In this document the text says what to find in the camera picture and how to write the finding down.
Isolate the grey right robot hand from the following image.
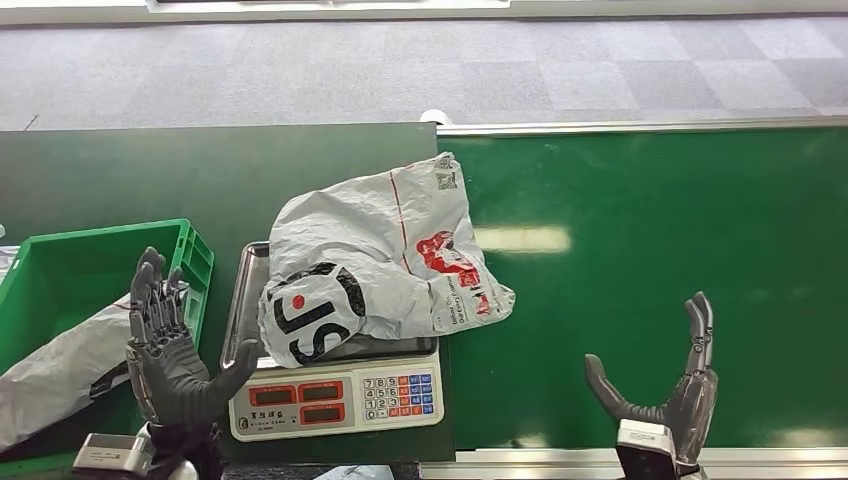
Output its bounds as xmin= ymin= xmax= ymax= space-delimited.
xmin=584 ymin=291 xmax=720 ymax=465

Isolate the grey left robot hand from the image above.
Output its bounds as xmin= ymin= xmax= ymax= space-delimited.
xmin=125 ymin=246 xmax=260 ymax=427

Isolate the grey courier bag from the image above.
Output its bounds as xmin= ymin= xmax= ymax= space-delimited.
xmin=0 ymin=281 xmax=190 ymax=452
xmin=258 ymin=152 xmax=517 ymax=369

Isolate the green plastic basket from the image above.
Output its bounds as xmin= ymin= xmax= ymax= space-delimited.
xmin=0 ymin=218 xmax=215 ymax=477

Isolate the pale item beside basket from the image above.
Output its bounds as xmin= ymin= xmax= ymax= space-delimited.
xmin=0 ymin=225 xmax=21 ymax=283

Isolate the grey courier bag, long narrow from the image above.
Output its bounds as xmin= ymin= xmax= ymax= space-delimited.
xmin=0 ymin=281 xmax=190 ymax=452

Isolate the white electronic scale, steel pan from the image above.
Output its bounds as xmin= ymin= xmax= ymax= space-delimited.
xmin=219 ymin=241 xmax=445 ymax=443

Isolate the green conveyor belt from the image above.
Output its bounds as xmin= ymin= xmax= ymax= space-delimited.
xmin=420 ymin=113 xmax=848 ymax=480

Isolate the pale crumpled plastic item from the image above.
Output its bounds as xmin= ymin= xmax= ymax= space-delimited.
xmin=312 ymin=464 xmax=397 ymax=480

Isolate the white low ledge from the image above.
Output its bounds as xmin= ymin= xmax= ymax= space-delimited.
xmin=0 ymin=0 xmax=848 ymax=26

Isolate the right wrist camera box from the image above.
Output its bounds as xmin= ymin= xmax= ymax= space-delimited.
xmin=616 ymin=419 xmax=678 ymax=480

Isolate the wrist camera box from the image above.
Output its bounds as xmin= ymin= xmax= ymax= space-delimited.
xmin=616 ymin=419 xmax=678 ymax=480
xmin=72 ymin=432 xmax=156 ymax=480

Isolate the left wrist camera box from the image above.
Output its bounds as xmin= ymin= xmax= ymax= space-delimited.
xmin=72 ymin=432 xmax=156 ymax=480

